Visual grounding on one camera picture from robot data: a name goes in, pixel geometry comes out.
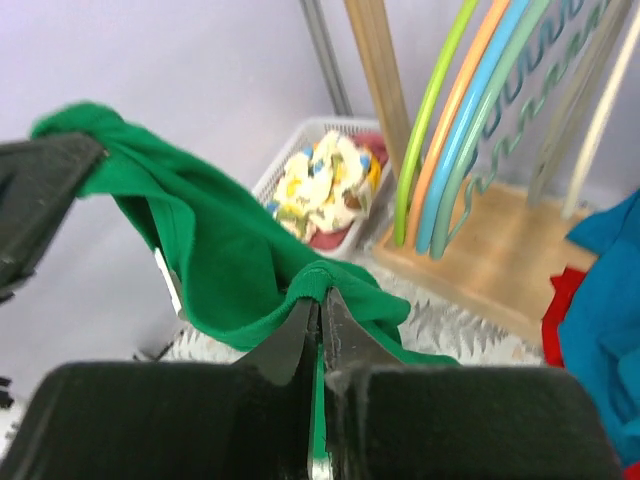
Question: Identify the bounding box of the patterned cream cloth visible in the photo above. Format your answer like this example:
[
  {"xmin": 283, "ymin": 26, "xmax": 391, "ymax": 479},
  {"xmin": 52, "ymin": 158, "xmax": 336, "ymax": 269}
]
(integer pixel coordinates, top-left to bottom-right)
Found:
[{"xmin": 267, "ymin": 130, "xmax": 384, "ymax": 244}]

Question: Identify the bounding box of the teal plastic hanger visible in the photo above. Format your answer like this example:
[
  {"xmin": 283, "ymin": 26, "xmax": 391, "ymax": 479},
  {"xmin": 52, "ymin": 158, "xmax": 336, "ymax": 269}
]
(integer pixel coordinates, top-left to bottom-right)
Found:
[{"xmin": 426, "ymin": 1, "xmax": 609, "ymax": 260}]

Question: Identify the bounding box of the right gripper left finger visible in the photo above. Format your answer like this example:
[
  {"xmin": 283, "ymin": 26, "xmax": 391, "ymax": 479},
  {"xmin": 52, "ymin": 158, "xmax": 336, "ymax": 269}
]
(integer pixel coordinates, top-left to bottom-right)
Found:
[{"xmin": 1, "ymin": 299, "xmax": 319, "ymax": 479}]

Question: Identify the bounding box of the green t shirt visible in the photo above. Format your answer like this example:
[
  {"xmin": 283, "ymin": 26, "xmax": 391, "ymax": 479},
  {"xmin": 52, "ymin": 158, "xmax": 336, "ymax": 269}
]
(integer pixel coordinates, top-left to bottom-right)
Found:
[{"xmin": 29, "ymin": 101, "xmax": 459, "ymax": 461}]

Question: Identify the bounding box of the blue plastic hanger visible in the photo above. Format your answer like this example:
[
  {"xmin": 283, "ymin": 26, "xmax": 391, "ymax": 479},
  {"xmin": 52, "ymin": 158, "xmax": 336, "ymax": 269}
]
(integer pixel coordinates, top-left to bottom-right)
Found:
[{"xmin": 413, "ymin": 1, "xmax": 528, "ymax": 254}]

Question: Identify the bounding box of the green plastic hanger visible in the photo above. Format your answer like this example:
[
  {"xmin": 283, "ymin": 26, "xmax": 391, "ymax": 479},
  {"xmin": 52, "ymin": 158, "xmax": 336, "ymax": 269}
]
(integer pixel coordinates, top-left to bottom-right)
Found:
[{"xmin": 393, "ymin": 0, "xmax": 478, "ymax": 246}]

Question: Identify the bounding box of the floral table cloth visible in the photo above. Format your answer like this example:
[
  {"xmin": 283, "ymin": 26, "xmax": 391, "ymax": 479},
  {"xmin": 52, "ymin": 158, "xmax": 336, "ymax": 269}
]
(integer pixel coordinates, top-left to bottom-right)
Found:
[{"xmin": 164, "ymin": 199, "xmax": 596, "ymax": 369}]

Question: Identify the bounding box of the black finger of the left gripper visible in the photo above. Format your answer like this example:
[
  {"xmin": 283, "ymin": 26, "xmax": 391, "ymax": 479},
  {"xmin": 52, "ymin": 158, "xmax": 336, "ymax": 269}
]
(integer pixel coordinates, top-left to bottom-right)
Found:
[{"xmin": 1, "ymin": 132, "xmax": 106, "ymax": 300}]

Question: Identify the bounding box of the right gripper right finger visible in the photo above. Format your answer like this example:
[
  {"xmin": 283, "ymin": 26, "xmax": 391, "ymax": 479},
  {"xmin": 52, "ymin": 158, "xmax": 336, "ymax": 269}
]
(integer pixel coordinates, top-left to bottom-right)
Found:
[{"xmin": 322, "ymin": 289, "xmax": 623, "ymax": 479}]

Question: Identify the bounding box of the orange plastic hanger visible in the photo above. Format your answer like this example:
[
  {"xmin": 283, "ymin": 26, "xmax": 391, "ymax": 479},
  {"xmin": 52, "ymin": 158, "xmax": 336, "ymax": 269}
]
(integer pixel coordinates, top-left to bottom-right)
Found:
[{"xmin": 404, "ymin": 1, "xmax": 509, "ymax": 247}]

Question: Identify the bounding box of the cream white hanger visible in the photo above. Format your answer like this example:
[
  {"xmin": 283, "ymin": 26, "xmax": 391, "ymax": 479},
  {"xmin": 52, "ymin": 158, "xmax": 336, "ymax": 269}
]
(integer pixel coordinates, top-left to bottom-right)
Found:
[{"xmin": 561, "ymin": 29, "xmax": 639, "ymax": 219}]

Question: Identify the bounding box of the blue t shirt hanging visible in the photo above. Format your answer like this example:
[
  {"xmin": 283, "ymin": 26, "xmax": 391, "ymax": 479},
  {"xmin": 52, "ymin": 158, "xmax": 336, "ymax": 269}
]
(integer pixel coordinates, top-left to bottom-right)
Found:
[{"xmin": 558, "ymin": 193, "xmax": 639, "ymax": 467}]

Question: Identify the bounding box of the wooden clothes rack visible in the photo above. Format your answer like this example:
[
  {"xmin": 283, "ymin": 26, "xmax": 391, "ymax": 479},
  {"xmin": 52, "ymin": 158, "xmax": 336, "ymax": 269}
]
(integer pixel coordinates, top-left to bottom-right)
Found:
[{"xmin": 343, "ymin": 0, "xmax": 601, "ymax": 346}]

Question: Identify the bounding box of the red t shirt hanging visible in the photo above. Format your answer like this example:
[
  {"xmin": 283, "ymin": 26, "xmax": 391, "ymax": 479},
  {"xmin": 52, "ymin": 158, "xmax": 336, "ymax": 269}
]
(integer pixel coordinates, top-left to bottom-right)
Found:
[{"xmin": 541, "ymin": 267, "xmax": 639, "ymax": 479}]

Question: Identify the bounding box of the dark red cloth in basket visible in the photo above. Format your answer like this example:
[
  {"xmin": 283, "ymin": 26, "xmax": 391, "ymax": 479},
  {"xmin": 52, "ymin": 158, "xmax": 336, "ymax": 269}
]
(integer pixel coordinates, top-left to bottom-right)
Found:
[{"xmin": 309, "ymin": 132, "xmax": 389, "ymax": 252}]

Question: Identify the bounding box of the left white plastic basket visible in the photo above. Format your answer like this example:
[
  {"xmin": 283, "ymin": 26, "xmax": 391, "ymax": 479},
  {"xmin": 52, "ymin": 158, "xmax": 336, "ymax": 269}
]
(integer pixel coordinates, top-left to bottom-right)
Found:
[{"xmin": 252, "ymin": 116, "xmax": 392, "ymax": 260}]

